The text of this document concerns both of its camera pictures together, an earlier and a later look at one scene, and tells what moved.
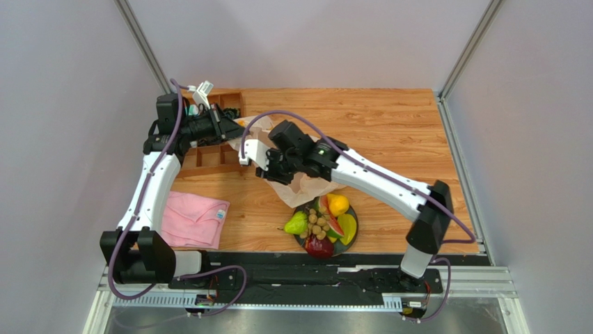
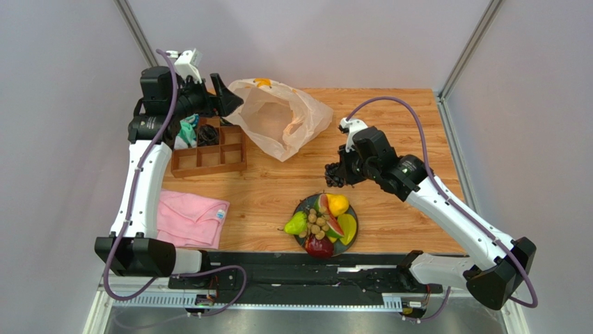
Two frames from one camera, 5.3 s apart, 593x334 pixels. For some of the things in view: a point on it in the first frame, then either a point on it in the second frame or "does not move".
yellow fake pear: [338, 205] does not move
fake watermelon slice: [321, 205] does not move
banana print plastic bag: [300, 190] to [286, 119]
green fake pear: [297, 223] does not move
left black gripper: [223, 127] to [227, 101]
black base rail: [315, 277] does not move
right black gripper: [276, 163] to [346, 168]
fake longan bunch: [318, 224] does not move
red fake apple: [319, 248] does not move
